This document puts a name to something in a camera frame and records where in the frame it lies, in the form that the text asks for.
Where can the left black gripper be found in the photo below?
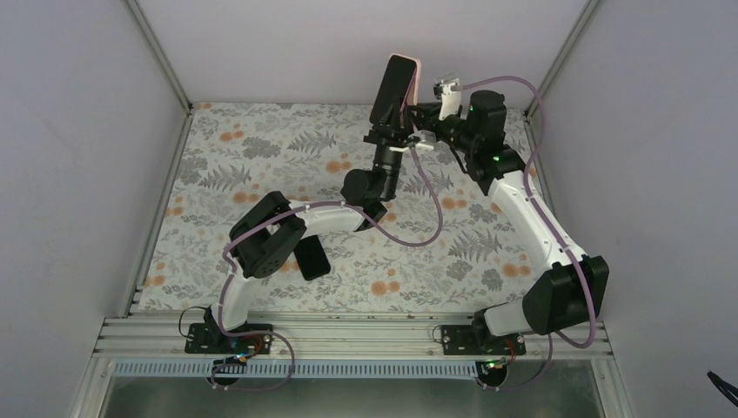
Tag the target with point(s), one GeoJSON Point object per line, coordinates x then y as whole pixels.
{"type": "Point", "coordinates": [392, 135]}

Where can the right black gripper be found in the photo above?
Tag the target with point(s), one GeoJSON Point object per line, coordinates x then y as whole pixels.
{"type": "Point", "coordinates": [429, 111]}

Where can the black phone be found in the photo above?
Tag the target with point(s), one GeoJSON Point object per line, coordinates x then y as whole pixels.
{"type": "Point", "coordinates": [311, 258]}

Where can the pink phone case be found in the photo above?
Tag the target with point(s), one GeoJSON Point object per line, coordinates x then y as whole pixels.
{"type": "Point", "coordinates": [404, 74]}

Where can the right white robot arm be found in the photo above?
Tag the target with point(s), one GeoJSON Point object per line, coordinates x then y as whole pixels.
{"type": "Point", "coordinates": [571, 284]}

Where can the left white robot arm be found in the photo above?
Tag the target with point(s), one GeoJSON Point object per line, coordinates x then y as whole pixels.
{"type": "Point", "coordinates": [277, 228]}

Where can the floral table mat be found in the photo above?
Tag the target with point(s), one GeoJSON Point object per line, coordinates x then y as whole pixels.
{"type": "Point", "coordinates": [441, 246]}

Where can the black object at edge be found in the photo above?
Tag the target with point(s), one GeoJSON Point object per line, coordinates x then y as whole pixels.
{"type": "Point", "coordinates": [725, 388]}

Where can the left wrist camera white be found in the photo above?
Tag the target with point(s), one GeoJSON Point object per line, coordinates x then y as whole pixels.
{"type": "Point", "coordinates": [419, 141]}

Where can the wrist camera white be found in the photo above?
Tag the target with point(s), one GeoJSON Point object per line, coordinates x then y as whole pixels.
{"type": "Point", "coordinates": [449, 92]}
{"type": "Point", "coordinates": [419, 141]}

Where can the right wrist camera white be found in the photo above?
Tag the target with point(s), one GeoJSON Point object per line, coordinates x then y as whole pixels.
{"type": "Point", "coordinates": [449, 92]}

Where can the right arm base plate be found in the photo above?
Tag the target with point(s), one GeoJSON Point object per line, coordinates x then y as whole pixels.
{"type": "Point", "coordinates": [458, 340]}

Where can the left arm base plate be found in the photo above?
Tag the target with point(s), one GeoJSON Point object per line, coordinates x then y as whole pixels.
{"type": "Point", "coordinates": [204, 339]}

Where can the slotted cable duct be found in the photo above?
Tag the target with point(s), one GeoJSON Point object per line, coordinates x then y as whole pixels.
{"type": "Point", "coordinates": [303, 369]}

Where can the aluminium mounting rail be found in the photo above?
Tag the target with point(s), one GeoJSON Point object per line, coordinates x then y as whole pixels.
{"type": "Point", "coordinates": [313, 336]}

